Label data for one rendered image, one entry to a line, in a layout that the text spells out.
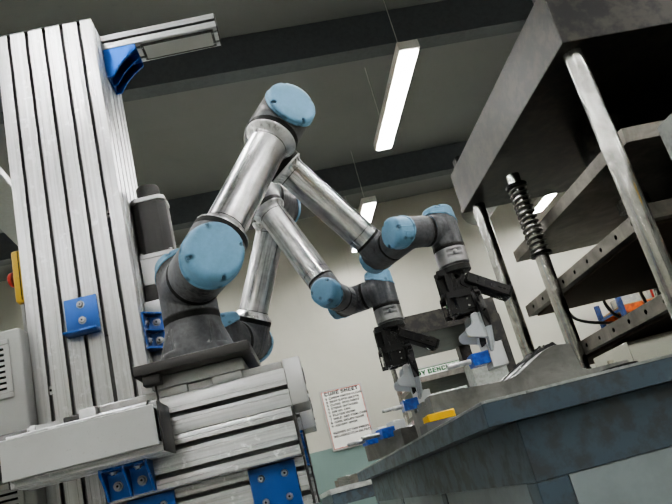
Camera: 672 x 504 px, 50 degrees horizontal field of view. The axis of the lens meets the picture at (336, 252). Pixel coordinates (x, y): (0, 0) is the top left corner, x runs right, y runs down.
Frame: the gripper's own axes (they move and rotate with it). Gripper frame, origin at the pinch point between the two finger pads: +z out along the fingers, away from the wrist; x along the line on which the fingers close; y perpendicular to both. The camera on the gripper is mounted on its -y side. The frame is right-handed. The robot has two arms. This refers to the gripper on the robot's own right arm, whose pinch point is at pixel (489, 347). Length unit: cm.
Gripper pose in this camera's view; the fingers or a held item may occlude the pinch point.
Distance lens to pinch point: 166.5
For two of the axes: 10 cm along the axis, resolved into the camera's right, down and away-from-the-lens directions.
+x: 0.6, -3.4, -9.4
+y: -9.7, 2.1, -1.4
